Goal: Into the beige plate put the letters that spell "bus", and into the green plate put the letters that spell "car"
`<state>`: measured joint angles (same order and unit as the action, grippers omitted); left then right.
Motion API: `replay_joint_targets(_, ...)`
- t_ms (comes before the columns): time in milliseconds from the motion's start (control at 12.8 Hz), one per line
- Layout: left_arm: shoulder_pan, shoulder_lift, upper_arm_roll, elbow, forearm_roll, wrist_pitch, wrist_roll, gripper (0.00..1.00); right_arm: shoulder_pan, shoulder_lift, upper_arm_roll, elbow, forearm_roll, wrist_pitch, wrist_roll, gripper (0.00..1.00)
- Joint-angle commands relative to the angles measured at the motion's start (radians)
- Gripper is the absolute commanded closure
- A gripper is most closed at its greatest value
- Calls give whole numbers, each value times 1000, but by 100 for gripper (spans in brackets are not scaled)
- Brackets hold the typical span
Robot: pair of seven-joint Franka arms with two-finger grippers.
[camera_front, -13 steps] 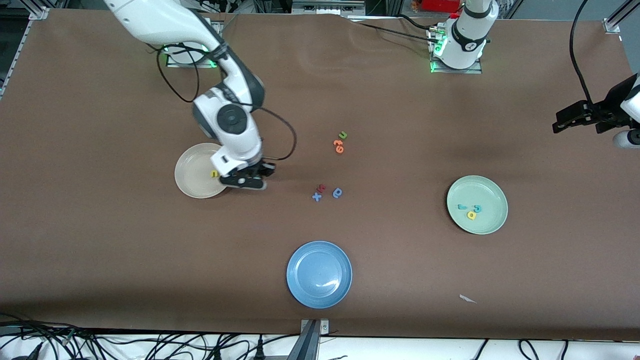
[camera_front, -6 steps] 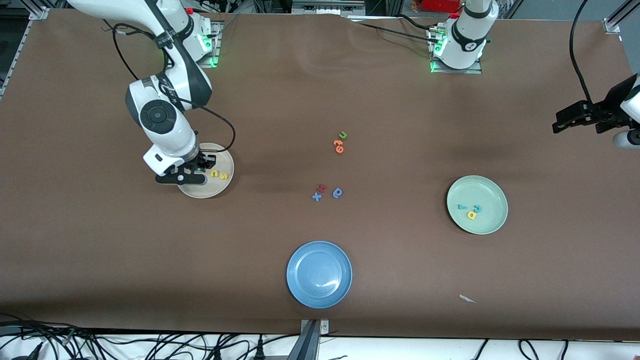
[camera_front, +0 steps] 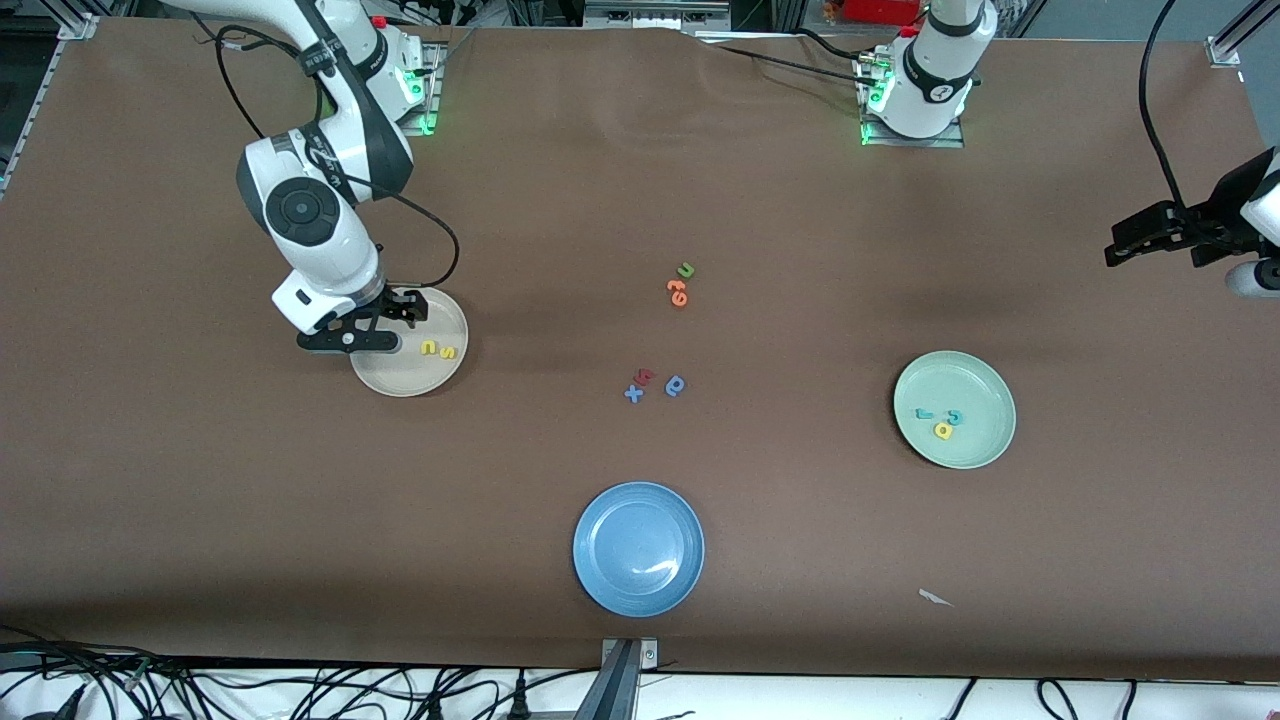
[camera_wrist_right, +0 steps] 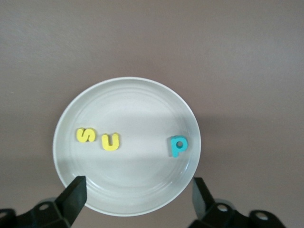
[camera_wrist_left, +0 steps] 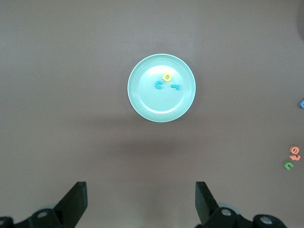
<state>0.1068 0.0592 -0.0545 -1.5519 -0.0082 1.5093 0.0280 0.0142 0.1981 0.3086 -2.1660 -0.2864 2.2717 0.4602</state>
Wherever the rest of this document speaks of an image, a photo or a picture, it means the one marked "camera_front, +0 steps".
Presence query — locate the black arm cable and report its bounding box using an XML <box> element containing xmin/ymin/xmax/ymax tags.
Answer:
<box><xmin>1140</xmin><ymin>0</ymin><xmax>1191</xmax><ymax>211</ymax></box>
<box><xmin>215</xmin><ymin>30</ymin><xmax>461</xmax><ymax>291</ymax></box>

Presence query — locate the grey equipment box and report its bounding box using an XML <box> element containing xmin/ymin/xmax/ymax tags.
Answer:
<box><xmin>583</xmin><ymin>0</ymin><xmax>733</xmax><ymax>31</ymax></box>

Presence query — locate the tangled black cable bundle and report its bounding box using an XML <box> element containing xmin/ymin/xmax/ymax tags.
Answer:
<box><xmin>0</xmin><ymin>625</ymin><xmax>601</xmax><ymax>720</ymax></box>

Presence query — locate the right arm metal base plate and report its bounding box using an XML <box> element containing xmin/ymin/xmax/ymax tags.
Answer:
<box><xmin>395</xmin><ymin>40</ymin><xmax>441</xmax><ymax>136</ymax></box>

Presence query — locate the metal table bracket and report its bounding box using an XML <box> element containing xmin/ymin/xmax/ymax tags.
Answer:
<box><xmin>600</xmin><ymin>638</ymin><xmax>659</xmax><ymax>720</ymax></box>

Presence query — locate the beige brown plate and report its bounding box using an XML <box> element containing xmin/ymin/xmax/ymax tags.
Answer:
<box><xmin>351</xmin><ymin>286</ymin><xmax>469</xmax><ymax>398</ymax></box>

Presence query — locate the blue plate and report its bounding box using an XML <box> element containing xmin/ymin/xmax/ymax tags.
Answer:
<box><xmin>573</xmin><ymin>482</ymin><xmax>706</xmax><ymax>618</ymax></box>

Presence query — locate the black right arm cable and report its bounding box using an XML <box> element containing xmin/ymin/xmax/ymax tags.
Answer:
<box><xmin>215</xmin><ymin>30</ymin><xmax>461</xmax><ymax>291</ymax></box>

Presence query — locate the black table cable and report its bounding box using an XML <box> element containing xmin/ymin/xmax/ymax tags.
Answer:
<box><xmin>790</xmin><ymin>28</ymin><xmax>881</xmax><ymax>63</ymax></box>
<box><xmin>690</xmin><ymin>40</ymin><xmax>881</xmax><ymax>89</ymax></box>

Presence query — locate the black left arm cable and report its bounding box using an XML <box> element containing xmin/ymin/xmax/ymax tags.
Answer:
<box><xmin>1140</xmin><ymin>0</ymin><xmax>1191</xmax><ymax>211</ymax></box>

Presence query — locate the red box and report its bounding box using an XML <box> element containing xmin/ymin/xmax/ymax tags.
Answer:
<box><xmin>840</xmin><ymin>0</ymin><xmax>926</xmax><ymax>27</ymax></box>

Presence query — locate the green plate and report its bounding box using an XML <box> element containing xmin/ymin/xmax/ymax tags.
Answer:
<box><xmin>893</xmin><ymin>350</ymin><xmax>1017</xmax><ymax>470</ymax></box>

